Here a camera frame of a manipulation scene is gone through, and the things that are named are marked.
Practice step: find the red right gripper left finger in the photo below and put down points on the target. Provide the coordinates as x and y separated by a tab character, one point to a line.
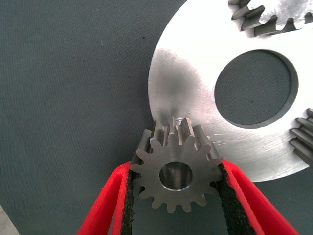
107	208

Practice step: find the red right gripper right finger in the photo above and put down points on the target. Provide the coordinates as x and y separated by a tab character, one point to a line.
252	208

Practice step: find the small steel planetary gear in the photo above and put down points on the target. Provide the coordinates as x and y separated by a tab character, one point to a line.
151	176
281	12
303	142

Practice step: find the round metal carrier plate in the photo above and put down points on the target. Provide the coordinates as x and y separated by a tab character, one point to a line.
195	49

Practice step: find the dark grey table cloth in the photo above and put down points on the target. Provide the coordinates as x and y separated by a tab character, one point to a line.
73	85

